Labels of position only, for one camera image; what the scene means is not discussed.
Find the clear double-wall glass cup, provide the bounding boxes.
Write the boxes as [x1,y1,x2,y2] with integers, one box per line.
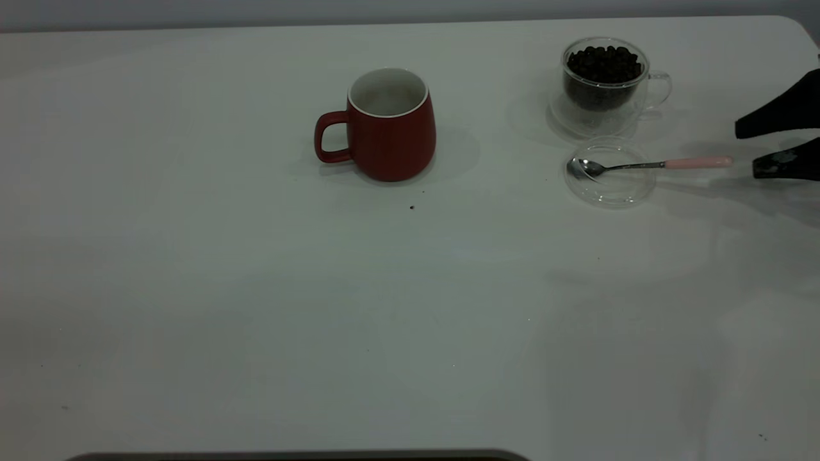
[549,37,673,138]

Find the clear round glass lid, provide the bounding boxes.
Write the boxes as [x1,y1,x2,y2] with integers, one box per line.
[563,137,658,209]

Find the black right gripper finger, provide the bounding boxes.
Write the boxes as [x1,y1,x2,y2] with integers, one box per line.
[753,137,820,181]
[735,69,820,140]

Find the red ceramic mug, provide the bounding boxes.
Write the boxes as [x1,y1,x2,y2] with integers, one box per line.
[313,67,438,182]

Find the dark coffee beans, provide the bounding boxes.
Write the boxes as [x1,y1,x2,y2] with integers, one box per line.
[563,46,643,113]

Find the metal spoon with pink handle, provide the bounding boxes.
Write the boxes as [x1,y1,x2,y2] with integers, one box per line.
[566,156,734,181]

